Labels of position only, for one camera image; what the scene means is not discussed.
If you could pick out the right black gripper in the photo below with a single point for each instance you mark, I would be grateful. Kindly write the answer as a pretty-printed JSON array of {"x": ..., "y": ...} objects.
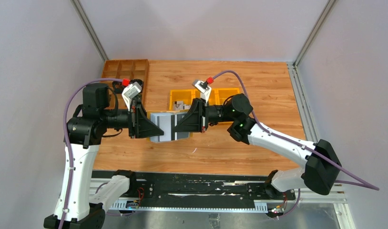
[{"x": 197, "y": 120}]

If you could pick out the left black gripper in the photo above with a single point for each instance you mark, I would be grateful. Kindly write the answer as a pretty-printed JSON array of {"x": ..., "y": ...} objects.
[{"x": 139, "y": 125}]

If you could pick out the yellow leather card holder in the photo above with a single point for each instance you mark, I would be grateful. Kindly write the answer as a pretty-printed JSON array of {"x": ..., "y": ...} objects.
[{"x": 166, "y": 121}]

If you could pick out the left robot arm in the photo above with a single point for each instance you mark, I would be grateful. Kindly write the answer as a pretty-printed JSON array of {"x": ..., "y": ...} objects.
[{"x": 83, "y": 134}]

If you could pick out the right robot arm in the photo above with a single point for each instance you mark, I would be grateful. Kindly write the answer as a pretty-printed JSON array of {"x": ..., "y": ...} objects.
[{"x": 318, "y": 163}]

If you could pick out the silver cards in bin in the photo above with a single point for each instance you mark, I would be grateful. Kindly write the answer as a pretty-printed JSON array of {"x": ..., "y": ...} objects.
[{"x": 180, "y": 105}]

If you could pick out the left yellow bin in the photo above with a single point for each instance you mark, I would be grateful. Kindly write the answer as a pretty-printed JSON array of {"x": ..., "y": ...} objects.
[{"x": 184, "y": 95}]

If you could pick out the yellow bin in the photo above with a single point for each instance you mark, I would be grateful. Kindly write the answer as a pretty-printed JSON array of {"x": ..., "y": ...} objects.
[
  {"x": 213, "y": 99},
  {"x": 184, "y": 95},
  {"x": 221, "y": 94}
]

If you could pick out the middle yellow bin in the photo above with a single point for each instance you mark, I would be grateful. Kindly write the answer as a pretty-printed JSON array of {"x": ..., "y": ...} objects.
[{"x": 213, "y": 99}]

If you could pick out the right yellow bin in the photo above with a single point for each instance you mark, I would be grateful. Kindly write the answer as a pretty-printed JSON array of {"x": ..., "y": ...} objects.
[{"x": 221, "y": 94}]

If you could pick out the black coiled band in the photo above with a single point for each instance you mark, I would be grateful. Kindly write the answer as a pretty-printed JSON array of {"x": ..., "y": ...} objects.
[
  {"x": 140, "y": 82},
  {"x": 117, "y": 87}
]

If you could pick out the wooden compartment tray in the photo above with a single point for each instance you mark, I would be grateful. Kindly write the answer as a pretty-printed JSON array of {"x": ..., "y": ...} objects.
[{"x": 134, "y": 70}]

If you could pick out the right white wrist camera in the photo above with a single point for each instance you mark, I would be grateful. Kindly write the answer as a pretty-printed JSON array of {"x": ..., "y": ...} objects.
[{"x": 204, "y": 88}]

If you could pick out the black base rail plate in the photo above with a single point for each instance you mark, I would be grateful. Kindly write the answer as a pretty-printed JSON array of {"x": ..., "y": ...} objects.
[{"x": 201, "y": 191}]

